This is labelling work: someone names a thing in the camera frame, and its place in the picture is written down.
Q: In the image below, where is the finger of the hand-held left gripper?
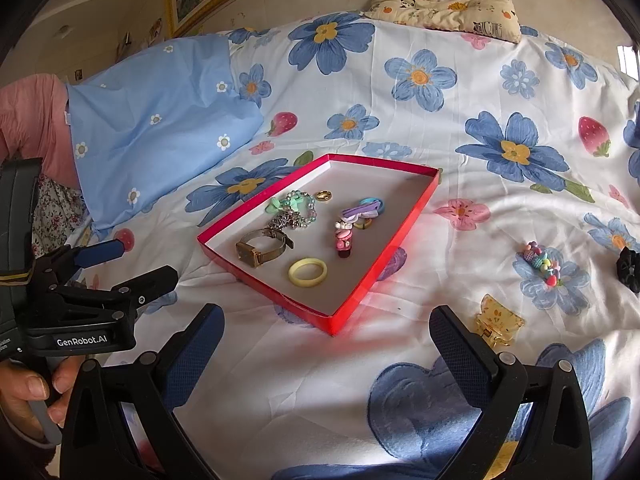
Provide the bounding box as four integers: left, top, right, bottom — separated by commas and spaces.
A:
32, 239, 126, 286
50, 266, 180, 322

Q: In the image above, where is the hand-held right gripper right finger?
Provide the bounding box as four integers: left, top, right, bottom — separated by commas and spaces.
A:
429, 305, 593, 480

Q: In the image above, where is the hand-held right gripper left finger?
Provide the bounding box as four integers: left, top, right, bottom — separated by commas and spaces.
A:
59, 304, 226, 480

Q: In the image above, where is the yellow claw hair clip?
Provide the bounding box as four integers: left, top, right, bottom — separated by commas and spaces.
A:
472, 294, 527, 351

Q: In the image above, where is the gold wristwatch with mesh band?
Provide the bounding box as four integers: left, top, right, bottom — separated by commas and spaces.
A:
235, 227, 296, 268

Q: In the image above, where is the pale yellow bangle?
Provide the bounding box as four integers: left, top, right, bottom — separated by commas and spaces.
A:
288, 257, 329, 286

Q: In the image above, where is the silver chain bracelet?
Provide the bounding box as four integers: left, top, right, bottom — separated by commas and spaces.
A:
262, 209, 306, 238

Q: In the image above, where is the pink dessert charm hair clip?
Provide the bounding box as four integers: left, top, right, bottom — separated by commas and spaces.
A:
334, 217, 357, 260

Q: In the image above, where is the green beaded bracelet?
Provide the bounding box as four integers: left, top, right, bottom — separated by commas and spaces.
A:
265, 190, 319, 231

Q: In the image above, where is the red shallow cardboard box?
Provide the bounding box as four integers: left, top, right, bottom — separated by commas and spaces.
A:
196, 154, 443, 336

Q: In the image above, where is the purple hair clip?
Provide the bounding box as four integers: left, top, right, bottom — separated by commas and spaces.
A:
341, 198, 381, 221

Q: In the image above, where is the person's left hand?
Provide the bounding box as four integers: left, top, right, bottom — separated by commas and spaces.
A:
0, 356, 85, 441

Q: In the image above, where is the small floral print cloth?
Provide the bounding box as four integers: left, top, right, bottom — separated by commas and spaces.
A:
30, 172, 93, 261

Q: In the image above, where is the pink pillow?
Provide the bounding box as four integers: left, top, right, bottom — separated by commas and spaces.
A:
0, 74, 83, 191

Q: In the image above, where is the light blue floral pillow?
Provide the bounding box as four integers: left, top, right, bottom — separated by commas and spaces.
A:
65, 35, 265, 241

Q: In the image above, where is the black scrunchie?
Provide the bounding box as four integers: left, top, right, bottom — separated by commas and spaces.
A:
615, 246, 640, 295

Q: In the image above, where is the white blue flower bedsheet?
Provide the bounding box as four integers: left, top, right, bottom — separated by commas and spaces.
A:
75, 10, 640, 480

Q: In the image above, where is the window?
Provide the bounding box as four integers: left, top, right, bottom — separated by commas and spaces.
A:
616, 45, 640, 81

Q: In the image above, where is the cream panda print pillow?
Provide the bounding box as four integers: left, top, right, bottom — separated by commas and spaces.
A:
362, 0, 522, 43

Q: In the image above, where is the colourful bead bracelet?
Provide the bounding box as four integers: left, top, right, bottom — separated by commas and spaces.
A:
522, 241, 563, 288

